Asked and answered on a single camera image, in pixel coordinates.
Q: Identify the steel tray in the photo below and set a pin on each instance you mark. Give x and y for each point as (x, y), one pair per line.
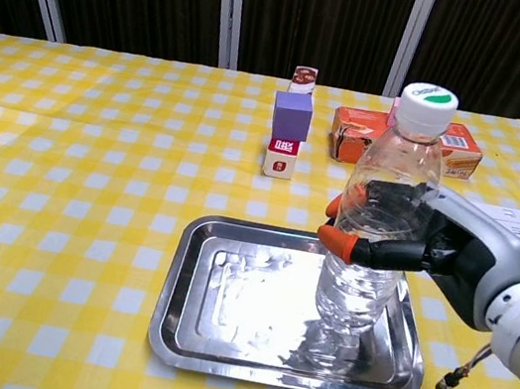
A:
(246, 303)

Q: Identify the purple cube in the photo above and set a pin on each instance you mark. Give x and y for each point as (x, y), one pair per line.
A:
(293, 117)

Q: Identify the orange cardboard box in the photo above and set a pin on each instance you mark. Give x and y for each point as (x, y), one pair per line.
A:
(463, 155)

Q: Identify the long white cookie box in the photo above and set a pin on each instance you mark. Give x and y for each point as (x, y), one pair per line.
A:
(279, 163)

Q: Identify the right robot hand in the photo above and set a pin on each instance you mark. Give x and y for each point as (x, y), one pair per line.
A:
(481, 254)

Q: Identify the yellow checked tablecloth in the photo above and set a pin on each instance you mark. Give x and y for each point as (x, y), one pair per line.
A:
(63, 195)

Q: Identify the transparent plastic bottle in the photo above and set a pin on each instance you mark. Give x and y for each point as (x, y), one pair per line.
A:
(401, 149)

